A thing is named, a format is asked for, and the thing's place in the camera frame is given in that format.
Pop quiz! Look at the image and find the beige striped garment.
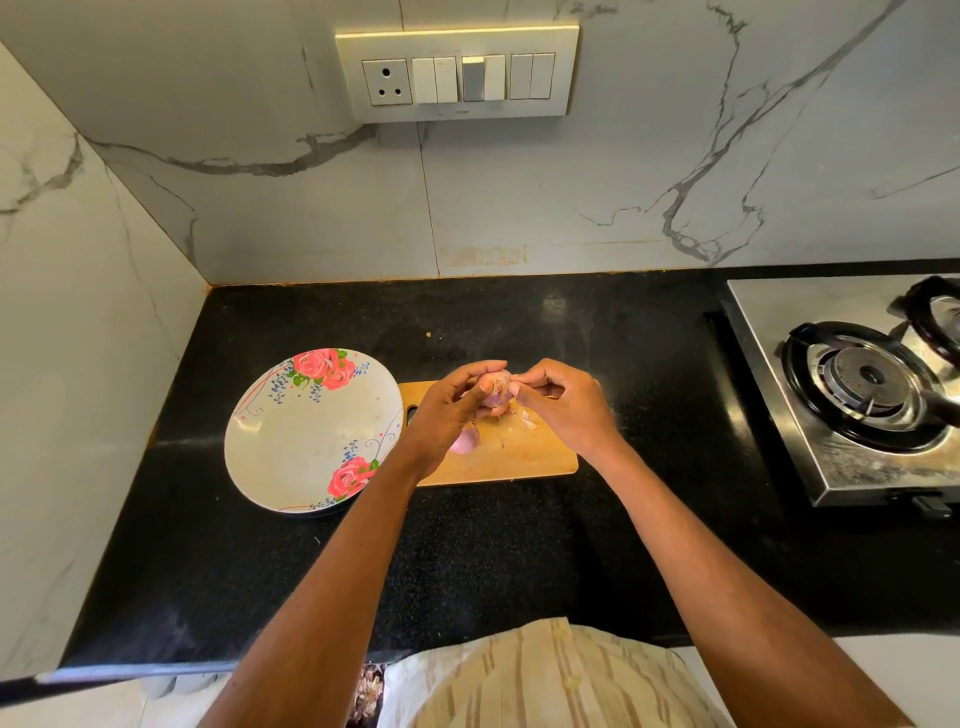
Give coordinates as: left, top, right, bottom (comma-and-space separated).
375, 616, 737, 728

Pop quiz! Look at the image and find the white floral plate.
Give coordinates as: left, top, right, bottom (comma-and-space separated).
225, 348, 405, 515

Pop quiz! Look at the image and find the person's left forearm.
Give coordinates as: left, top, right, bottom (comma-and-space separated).
199, 457, 437, 728

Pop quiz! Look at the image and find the black stone countertop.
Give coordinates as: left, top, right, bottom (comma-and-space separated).
60, 262, 960, 669

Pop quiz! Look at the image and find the black stove burner grate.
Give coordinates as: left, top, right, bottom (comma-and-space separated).
780, 321, 960, 455
897, 276, 960, 365

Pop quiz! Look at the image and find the person's right forearm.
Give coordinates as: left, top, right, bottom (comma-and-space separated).
577, 444, 917, 728

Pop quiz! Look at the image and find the wooden cutting board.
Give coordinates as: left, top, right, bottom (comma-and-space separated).
397, 379, 581, 486

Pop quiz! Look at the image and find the white wall switch panel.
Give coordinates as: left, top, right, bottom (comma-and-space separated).
334, 24, 581, 125

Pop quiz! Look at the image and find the person's left hand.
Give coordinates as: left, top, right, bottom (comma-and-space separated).
393, 360, 512, 485

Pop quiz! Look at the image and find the person's right hand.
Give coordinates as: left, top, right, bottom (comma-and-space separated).
510, 357, 626, 471

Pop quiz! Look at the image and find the stainless steel gas stove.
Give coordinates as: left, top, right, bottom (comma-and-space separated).
720, 274, 960, 507

